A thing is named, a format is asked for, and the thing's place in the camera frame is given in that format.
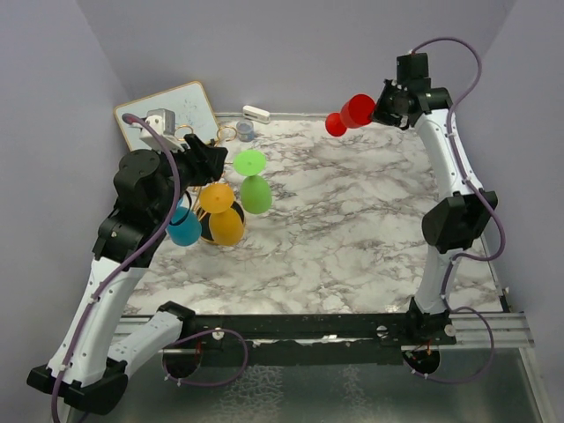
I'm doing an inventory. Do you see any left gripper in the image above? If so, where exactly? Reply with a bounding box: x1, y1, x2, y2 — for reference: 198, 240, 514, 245
153, 133, 227, 222

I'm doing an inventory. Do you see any red wine glass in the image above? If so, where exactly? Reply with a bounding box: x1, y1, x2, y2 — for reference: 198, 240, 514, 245
325, 93, 376, 137

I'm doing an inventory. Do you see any green wine glass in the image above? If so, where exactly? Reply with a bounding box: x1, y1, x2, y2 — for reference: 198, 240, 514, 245
234, 150, 272, 215

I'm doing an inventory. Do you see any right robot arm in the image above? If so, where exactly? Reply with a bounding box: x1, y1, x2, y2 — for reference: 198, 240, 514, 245
371, 53, 498, 345

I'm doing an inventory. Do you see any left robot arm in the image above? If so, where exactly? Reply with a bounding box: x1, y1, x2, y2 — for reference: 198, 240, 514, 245
26, 135, 228, 415

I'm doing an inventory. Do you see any orange wine glass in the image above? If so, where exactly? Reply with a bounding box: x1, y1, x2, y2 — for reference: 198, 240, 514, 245
200, 182, 244, 246

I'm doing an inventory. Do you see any blue wine glass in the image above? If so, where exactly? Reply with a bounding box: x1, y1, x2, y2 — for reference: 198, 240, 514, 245
167, 202, 202, 247

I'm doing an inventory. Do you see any white whiteboard eraser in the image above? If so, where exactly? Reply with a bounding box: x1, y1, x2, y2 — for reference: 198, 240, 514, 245
241, 105, 271, 124

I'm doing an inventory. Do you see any gold wire glass rack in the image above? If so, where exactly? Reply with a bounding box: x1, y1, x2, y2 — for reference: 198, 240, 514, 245
167, 125, 245, 247

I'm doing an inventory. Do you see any whiteboard with wooden frame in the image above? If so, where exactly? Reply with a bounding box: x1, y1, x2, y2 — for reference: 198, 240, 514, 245
114, 81, 219, 150

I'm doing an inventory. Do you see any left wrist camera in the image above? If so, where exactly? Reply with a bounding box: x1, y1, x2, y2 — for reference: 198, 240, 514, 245
139, 108, 180, 152

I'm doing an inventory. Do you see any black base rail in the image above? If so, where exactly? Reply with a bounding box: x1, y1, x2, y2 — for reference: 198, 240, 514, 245
159, 301, 456, 367

